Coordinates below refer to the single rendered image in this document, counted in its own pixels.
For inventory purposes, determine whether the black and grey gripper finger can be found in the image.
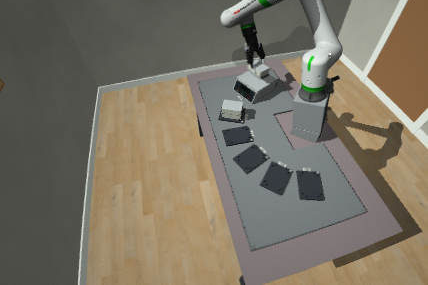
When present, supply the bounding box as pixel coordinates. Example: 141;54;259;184
245;46;256;73
255;43;266;65

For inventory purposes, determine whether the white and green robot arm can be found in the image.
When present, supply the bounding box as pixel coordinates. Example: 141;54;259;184
221;0;343;103

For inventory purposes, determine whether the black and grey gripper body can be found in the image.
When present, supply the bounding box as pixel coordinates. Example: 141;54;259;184
245;34;259;51

